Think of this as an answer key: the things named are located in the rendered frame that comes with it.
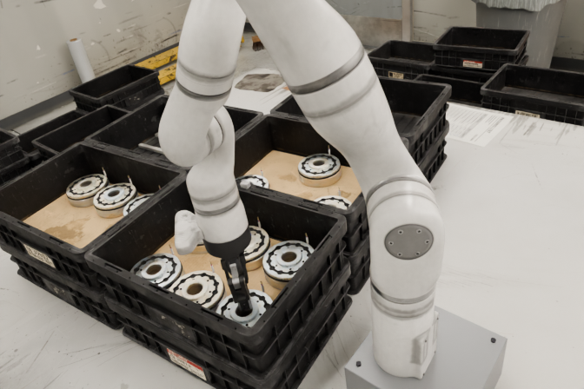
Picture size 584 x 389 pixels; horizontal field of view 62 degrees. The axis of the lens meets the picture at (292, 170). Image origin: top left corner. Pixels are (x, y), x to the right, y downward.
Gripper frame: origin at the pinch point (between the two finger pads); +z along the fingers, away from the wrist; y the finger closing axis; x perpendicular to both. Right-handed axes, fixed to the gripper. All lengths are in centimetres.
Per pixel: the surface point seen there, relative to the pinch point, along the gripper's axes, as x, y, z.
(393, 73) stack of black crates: -95, 181, 48
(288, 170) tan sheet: -15.4, 41.6, 5.0
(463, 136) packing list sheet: -72, 59, 19
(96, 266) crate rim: 24.5, 9.6, -5.0
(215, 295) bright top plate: 5.1, 2.1, 1.7
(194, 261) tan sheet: 9.3, 15.9, 4.7
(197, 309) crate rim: 6.7, -6.7, -5.1
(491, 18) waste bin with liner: -167, 207, 38
